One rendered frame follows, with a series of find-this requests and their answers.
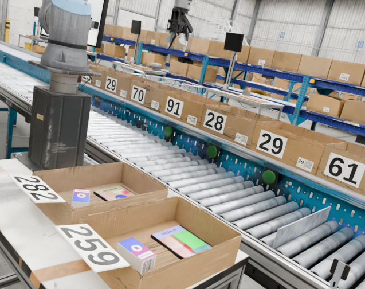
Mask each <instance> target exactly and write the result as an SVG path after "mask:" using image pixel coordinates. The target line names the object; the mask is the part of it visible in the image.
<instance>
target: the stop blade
mask: <svg viewBox="0 0 365 289"><path fill-rule="evenodd" d="M330 209H331V206H329V207H327V208H324V209H322V210H320V211H318V212H315V213H313V214H310V215H309V216H306V217H304V218H301V219H299V220H297V221H295V222H292V223H290V224H288V225H286V226H283V227H281V228H279V229H278V230H277V233H276V237H275V239H274V243H273V246H272V248H273V249H276V248H278V247H280V246H282V245H284V244H286V243H288V242H289V241H291V240H293V239H295V238H297V237H299V236H301V235H303V234H305V233H307V232H309V231H311V230H313V229H315V228H317V227H319V226H321V225H323V224H324V223H326V220H327V217H328V214H329V211H330Z"/></svg>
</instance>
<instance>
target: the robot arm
mask: <svg viewBox="0 0 365 289"><path fill-rule="evenodd" d="M191 4H192V0H175V1H174V8H172V15H171V19H169V20H168V23H170V26H169V28H168V24H167V30H170V31H171V33H170V35H169V36H166V37H165V40H166V41H167V42H168V49H169V48H170V47H171V46H172V43H173V42H174V39H175V38H176V33H177V34H179V33H180V34H181V35H180V36H181V38H180V39H179V42H180V43H181V44H182V45H183V51H185V49H186V46H187V42H188V39H189V33H192V32H193V30H194V29H193V27H192V26H191V24H190V22H189V21H188V19H187V17H186V16H185V14H188V12H189V11H190V10H191ZM91 8H92V5H91V3H89V2H87V1H83V0H42V6H41V7H40V9H39V12H38V20H39V23H40V25H41V27H42V28H43V30H44V31H46V32H47V33H48V34H49V35H48V45H47V47H46V49H45V51H44V53H43V55H42V56H41V62H40V63H41V64H43V65H46V66H49V67H54V68H58V69H64V70H69V71H77V72H89V61H88V56H87V44H88V35H89V26H90V21H91V14H92V11H91Z"/></svg>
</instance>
